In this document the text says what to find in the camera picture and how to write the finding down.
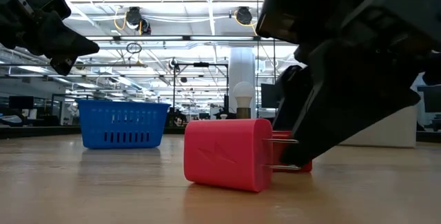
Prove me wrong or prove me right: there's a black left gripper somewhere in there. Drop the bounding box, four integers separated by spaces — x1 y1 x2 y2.
0 0 101 77

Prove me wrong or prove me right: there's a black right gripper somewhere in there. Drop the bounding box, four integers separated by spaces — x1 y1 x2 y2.
280 0 441 169

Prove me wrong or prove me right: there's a bright pinkish red wall charger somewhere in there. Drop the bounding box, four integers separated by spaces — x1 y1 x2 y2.
183 118 300 194

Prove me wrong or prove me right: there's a black monitor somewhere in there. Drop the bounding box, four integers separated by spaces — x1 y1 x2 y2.
8 95 36 111
260 83 282 110
416 85 441 114

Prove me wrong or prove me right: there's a white light bulb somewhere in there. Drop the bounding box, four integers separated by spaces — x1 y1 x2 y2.
233 81 256 109

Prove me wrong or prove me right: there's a white round column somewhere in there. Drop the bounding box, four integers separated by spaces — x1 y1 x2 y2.
228 46 257 119

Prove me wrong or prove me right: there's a white plastic bin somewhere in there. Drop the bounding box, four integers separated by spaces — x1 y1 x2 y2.
339 103 418 149

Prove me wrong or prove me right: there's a blue plastic basket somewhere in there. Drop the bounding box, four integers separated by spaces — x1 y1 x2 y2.
77 99 172 150

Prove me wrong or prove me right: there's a thin black hanging cable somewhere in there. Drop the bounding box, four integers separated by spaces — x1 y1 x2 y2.
255 0 260 119

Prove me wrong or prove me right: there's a black ceiling cable reel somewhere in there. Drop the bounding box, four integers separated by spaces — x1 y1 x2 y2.
235 6 254 26
124 6 153 36

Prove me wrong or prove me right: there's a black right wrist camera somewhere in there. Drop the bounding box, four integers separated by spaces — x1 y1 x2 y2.
255 0 349 46

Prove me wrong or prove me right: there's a black background frame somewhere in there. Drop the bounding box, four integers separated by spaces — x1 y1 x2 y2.
172 61 230 119

